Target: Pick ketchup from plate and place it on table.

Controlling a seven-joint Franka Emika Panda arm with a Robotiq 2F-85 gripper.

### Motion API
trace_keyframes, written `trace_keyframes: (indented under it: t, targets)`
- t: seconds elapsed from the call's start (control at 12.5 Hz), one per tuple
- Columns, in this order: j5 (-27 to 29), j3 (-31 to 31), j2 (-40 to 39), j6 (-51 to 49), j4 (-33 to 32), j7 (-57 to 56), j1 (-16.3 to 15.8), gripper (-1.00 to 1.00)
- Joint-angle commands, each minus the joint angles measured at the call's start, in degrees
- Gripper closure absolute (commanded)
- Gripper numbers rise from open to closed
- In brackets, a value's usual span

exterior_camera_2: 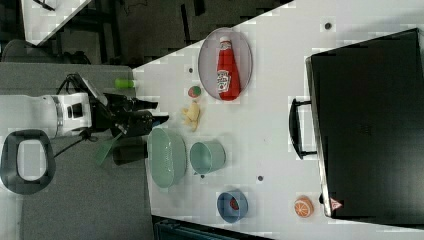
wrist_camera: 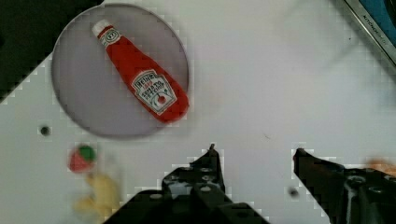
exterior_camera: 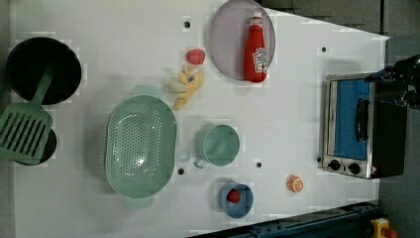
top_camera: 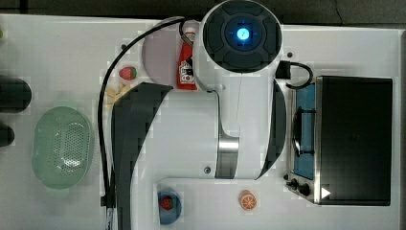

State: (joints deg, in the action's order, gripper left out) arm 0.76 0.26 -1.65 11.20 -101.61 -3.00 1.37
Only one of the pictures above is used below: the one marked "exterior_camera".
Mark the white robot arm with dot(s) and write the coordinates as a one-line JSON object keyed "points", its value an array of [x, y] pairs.
{"points": [[398, 84]]}

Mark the yellow plush banana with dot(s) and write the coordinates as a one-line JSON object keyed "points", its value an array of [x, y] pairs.
{"points": [[185, 86]]}

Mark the black frying pan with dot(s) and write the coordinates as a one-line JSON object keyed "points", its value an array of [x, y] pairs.
{"points": [[28, 61]]}

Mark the red plush strawberry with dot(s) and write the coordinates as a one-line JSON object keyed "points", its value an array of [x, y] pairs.
{"points": [[195, 56]]}

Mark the blue bowl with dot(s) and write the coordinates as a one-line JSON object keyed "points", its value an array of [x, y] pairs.
{"points": [[240, 209]]}

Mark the red plush ketchup bottle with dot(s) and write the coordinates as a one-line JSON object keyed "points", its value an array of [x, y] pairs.
{"points": [[255, 59]]}

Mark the green slotted spatula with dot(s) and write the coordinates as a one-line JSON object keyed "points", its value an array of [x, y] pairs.
{"points": [[25, 127]]}

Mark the orange slice toy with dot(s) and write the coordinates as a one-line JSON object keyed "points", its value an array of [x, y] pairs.
{"points": [[294, 183]]}

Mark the green perforated colander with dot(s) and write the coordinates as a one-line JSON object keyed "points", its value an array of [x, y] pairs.
{"points": [[140, 146]]}

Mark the silver toaster oven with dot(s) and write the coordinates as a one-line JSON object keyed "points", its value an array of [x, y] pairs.
{"points": [[363, 137]]}

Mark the green mug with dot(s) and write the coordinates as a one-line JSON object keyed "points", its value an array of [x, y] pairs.
{"points": [[217, 145]]}

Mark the yellow red clamp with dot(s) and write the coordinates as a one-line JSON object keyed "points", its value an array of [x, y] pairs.
{"points": [[381, 229]]}

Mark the small red plush fruit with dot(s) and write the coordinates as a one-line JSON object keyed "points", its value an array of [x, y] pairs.
{"points": [[233, 196]]}

